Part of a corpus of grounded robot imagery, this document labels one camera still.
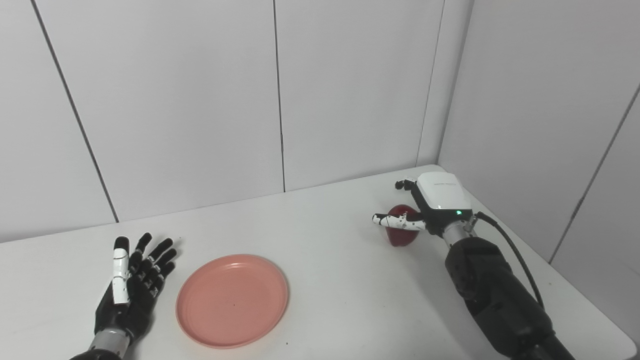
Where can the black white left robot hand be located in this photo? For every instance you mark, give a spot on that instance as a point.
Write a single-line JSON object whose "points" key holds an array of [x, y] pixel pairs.
{"points": [[132, 290]]}

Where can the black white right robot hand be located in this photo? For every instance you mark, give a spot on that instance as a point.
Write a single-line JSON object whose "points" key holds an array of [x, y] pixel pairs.
{"points": [[440, 200]]}

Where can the red apple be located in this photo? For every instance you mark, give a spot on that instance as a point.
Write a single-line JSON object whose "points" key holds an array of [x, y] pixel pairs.
{"points": [[402, 237]]}

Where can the pink round plate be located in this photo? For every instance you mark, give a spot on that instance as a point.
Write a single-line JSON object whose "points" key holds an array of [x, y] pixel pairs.
{"points": [[232, 300]]}

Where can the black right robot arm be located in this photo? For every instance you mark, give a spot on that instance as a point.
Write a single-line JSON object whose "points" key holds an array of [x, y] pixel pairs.
{"points": [[495, 290]]}

